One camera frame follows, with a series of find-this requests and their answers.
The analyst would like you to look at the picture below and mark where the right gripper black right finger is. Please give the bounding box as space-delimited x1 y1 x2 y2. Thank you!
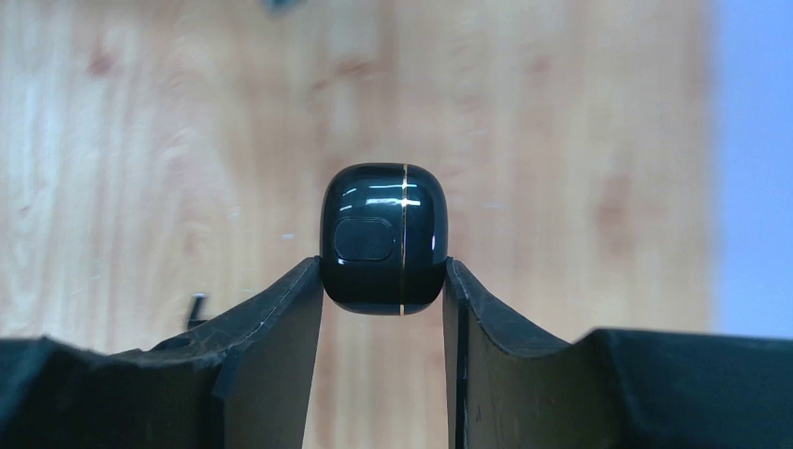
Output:
442 259 792 448

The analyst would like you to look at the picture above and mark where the upper black earbud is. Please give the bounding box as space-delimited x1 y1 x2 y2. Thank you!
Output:
186 293 207 330

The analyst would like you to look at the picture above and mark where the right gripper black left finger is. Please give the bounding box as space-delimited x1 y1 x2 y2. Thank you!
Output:
1 257 323 448

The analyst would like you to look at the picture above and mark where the black earbud charging case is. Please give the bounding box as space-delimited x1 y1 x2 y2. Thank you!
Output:
320 163 449 315

